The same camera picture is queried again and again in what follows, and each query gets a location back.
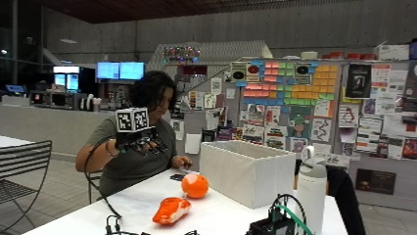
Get round orange plush toy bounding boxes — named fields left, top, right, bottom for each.
left=180, top=172, right=211, bottom=200

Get the person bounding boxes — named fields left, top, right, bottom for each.
left=75, top=70, right=194, bottom=200

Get white marker cube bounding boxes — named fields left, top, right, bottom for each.
left=115, top=107, right=152, bottom=134

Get white ribbed storage box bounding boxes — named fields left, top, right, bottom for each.
left=199, top=140, right=299, bottom=210

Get orange and white plush toy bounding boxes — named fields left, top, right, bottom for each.
left=151, top=197, right=194, bottom=225

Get white pitchers on counter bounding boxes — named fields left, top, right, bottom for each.
left=80, top=93, right=104, bottom=113

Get grey service counter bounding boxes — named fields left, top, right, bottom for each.
left=0, top=104, right=118, bottom=157

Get silver microwave oven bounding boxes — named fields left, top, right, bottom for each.
left=30, top=90, right=90, bottom=111

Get black electronics box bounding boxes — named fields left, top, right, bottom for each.
left=244, top=214, right=297, bottom=235

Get lit drinks fridge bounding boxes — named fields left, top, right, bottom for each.
left=52, top=66, right=98, bottom=94

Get black metal slatted chair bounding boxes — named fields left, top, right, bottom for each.
left=0, top=139, right=54, bottom=235

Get white water bottle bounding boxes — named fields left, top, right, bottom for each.
left=295, top=145, right=328, bottom=235

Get group of coloured sticky notes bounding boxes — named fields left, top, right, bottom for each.
left=235, top=60, right=340, bottom=108

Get penguin drawing poster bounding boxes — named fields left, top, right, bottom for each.
left=337, top=104, right=361, bottom=128

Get white round container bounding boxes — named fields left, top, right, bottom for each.
left=300, top=50, right=320, bottom=61

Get dark framed poster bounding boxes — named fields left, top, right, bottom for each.
left=355, top=167, right=397, bottom=196

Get grey notice board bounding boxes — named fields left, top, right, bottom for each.
left=168, top=58, right=417, bottom=212

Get tall black poster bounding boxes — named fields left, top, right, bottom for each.
left=344, top=63, right=373, bottom=99

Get row of red containers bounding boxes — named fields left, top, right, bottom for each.
left=321, top=51, right=379, bottom=61

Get white cardboard box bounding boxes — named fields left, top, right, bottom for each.
left=373, top=43, right=411, bottom=62

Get black glove cable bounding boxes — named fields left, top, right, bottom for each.
left=83, top=134, right=124, bottom=218

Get person's black seat frame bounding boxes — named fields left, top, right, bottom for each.
left=88, top=170, right=104, bottom=206

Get blue wall monitor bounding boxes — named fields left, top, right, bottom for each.
left=119, top=61, right=147, bottom=81
left=95, top=62, right=122, bottom=80

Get black cable connector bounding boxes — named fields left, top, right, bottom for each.
left=104, top=213, right=151, bottom=235

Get coloured string lights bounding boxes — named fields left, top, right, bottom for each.
left=160, top=45, right=203, bottom=64

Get black looped cable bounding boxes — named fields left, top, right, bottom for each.
left=268, top=193, right=309, bottom=227

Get green cable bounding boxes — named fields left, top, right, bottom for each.
left=275, top=204, right=316, bottom=235

